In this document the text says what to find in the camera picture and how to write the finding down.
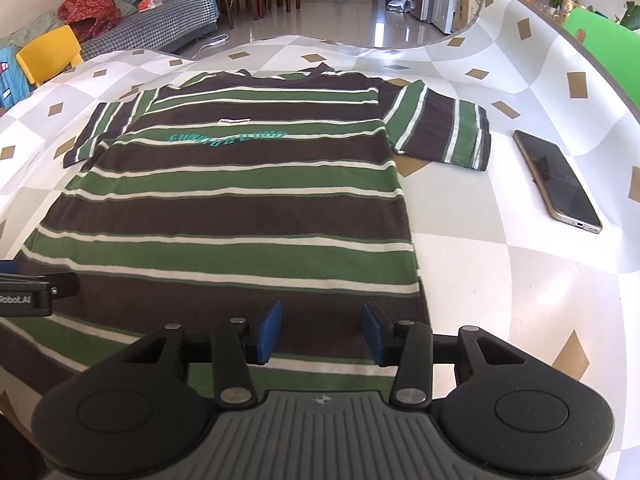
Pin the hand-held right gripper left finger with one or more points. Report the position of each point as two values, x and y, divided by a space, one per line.
265 332

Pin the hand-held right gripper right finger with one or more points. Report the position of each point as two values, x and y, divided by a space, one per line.
375 335

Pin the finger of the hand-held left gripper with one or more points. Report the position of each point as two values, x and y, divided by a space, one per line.
6 266

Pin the green brown striped t-shirt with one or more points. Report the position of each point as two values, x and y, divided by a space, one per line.
240 210

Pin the checkered diamond table cover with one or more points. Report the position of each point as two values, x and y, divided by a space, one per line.
475 270

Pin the blue cartoon cloth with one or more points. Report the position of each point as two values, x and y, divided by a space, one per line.
12 80

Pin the yellow plastic chair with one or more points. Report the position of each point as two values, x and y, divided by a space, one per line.
47 55

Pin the black smartphone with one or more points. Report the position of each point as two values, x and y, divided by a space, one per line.
557 180

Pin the red patterned cloth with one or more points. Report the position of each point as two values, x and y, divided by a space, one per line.
90 7

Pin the houndstooth sofa bed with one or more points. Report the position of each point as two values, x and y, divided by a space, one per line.
160 25

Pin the white power strip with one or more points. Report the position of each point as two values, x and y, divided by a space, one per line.
215 42

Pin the orange packet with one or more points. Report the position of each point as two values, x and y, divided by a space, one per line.
150 4

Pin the plastic bag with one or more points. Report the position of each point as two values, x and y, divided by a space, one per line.
400 2

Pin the cardboard box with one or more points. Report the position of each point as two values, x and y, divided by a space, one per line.
467 10

